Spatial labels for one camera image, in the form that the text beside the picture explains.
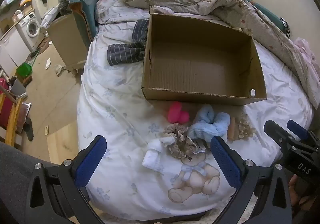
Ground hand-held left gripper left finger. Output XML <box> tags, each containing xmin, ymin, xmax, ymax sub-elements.
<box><xmin>25</xmin><ymin>135</ymin><xmax>108</xmax><ymax>224</ymax></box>

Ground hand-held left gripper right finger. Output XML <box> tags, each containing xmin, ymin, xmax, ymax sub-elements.
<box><xmin>211</xmin><ymin>136</ymin><xmax>293</xmax><ymax>224</ymax></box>

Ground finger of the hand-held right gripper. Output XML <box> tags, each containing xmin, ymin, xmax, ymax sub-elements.
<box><xmin>287</xmin><ymin>120</ymin><xmax>320</xmax><ymax>145</ymax></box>
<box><xmin>264</xmin><ymin>120</ymin><xmax>292</xmax><ymax>150</ymax></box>

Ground light blue fluffy socks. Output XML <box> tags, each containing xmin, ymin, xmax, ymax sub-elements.
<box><xmin>187</xmin><ymin>104</ymin><xmax>231</xmax><ymax>143</ymax></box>

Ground person's right hand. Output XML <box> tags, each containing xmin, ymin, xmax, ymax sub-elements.
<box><xmin>287</xmin><ymin>174</ymin><xmax>304</xmax><ymax>214</ymax></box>

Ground light wooden board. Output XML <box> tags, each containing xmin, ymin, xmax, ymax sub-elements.
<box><xmin>46</xmin><ymin>120</ymin><xmax>81</xmax><ymax>165</ymax></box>

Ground white floral bear duvet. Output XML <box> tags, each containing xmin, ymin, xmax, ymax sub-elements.
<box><xmin>76</xmin><ymin>1</ymin><xmax>316</xmax><ymax>222</ymax></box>

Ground white fluffy sock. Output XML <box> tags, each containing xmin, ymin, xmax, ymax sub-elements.
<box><xmin>142</xmin><ymin>137</ymin><xmax>175</xmax><ymax>172</ymax></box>

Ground pink plush scrunchie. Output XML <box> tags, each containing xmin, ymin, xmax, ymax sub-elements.
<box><xmin>168</xmin><ymin>101</ymin><xmax>190</xmax><ymax>124</ymax></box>

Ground black slipper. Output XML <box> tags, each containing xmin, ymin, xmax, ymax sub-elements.
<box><xmin>23</xmin><ymin>117</ymin><xmax>34</xmax><ymax>141</ymax></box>

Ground pink garment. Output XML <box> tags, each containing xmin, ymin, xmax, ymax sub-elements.
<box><xmin>294</xmin><ymin>37</ymin><xmax>320</xmax><ymax>82</ymax></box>

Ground yellow wooden chair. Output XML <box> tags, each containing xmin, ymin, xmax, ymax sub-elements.
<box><xmin>0</xmin><ymin>91</ymin><xmax>28</xmax><ymax>147</ymax></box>

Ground crumpled white tissue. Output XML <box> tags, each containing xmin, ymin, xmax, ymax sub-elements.
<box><xmin>55</xmin><ymin>64</ymin><xmax>67</xmax><ymax>76</ymax></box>

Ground grey bin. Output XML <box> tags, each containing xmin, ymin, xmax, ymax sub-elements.
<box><xmin>11</xmin><ymin>80</ymin><xmax>27</xmax><ymax>97</ymax></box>

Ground black white checkered item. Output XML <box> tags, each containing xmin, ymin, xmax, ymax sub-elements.
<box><xmin>279</xmin><ymin>17</ymin><xmax>291</xmax><ymax>38</ymax></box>

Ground red bag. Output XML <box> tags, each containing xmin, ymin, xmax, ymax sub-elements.
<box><xmin>0</xmin><ymin>77</ymin><xmax>13</xmax><ymax>127</ymax></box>

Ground grey striped garment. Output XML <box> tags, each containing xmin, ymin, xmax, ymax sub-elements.
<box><xmin>107</xmin><ymin>19</ymin><xmax>150</xmax><ymax>66</ymax></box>

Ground green bucket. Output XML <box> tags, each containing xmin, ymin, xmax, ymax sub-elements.
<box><xmin>16</xmin><ymin>62</ymin><xmax>33</xmax><ymax>78</ymax></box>

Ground tall cardboard box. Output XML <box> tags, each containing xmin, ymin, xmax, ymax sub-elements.
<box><xmin>46</xmin><ymin>12</ymin><xmax>91</xmax><ymax>72</ymax></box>

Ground white cabinet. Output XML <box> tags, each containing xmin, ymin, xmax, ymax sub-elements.
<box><xmin>0</xmin><ymin>30</ymin><xmax>31</xmax><ymax>74</ymax></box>

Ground white washing machine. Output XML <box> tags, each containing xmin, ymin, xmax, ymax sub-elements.
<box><xmin>16</xmin><ymin>11</ymin><xmax>42</xmax><ymax>50</ymax></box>

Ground teal cushion with orange edge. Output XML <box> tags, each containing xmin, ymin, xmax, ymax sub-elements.
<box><xmin>69</xmin><ymin>0</ymin><xmax>100</xmax><ymax>44</ymax></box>

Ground white plastic bag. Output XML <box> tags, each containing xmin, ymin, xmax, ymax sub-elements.
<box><xmin>40</xmin><ymin>5</ymin><xmax>61</xmax><ymax>30</ymax></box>

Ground shelf with cardboard boxes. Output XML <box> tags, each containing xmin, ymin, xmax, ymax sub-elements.
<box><xmin>0</xmin><ymin>0</ymin><xmax>36</xmax><ymax>29</ymax></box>

